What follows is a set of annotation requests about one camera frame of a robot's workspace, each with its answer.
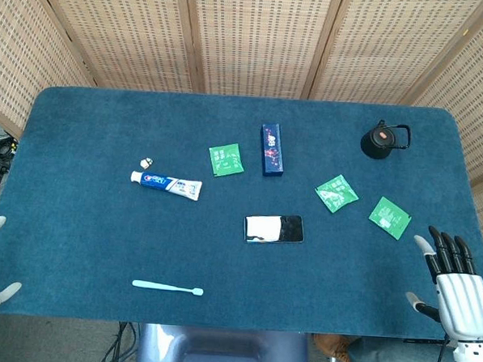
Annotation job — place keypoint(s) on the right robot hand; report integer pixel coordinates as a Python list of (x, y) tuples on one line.
[(460, 294)]

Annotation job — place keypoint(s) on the black smartphone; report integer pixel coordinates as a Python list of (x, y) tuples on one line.
[(274, 228)]

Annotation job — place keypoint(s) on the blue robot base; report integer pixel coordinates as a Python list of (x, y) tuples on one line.
[(220, 352)]

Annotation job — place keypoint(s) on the person's leg in jeans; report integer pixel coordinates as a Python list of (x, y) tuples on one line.
[(398, 361)]

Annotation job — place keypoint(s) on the green sachet packet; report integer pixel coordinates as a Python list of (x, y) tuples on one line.
[(337, 193), (389, 217), (225, 159)]

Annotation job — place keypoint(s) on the blue table cloth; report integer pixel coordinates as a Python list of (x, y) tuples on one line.
[(101, 230)]

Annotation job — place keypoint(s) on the brown shoe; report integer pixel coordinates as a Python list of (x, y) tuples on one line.
[(332, 346)]

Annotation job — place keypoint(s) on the light blue toothbrush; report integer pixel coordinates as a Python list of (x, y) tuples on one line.
[(167, 287)]

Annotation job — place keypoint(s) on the small white beige object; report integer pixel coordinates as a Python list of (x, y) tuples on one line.
[(146, 162)]

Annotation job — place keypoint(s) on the white blue toothpaste tube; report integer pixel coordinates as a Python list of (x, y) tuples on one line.
[(166, 183)]

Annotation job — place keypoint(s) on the dark blue rectangular box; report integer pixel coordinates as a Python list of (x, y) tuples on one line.
[(272, 149)]

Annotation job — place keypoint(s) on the woven bamboo folding screen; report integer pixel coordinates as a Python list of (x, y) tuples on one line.
[(257, 40)]

